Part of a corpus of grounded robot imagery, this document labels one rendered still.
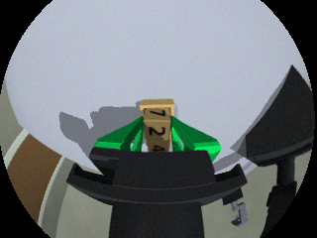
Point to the tan wooden number cube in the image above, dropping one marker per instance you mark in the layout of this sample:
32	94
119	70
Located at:
158	145
157	123

